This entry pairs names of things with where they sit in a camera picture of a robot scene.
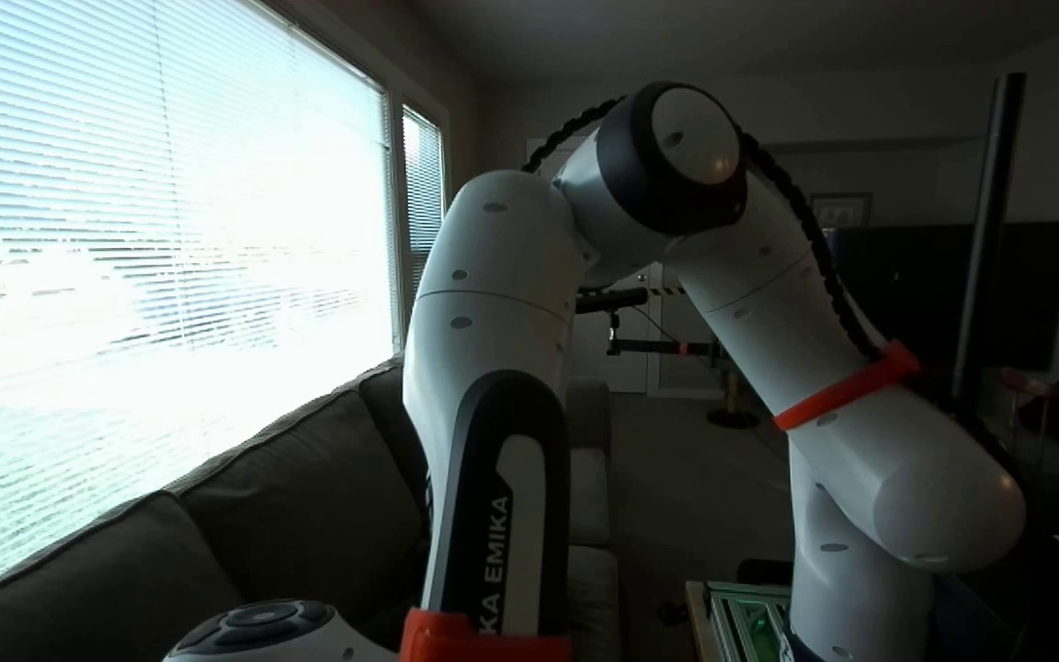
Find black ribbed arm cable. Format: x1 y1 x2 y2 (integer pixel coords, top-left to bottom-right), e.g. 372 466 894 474
520 93 891 368

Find white window blinds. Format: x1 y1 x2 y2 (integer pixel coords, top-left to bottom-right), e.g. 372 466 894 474
0 0 446 581

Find grey fabric sofa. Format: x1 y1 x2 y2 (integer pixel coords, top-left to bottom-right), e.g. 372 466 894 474
0 355 627 662

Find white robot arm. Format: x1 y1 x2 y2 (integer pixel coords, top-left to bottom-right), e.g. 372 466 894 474
165 82 1026 662

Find black camera on mount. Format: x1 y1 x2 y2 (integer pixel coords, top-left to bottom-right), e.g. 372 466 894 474
574 283 730 360

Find dark television cabinet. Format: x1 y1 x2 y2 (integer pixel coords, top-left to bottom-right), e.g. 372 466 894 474
830 219 1059 382

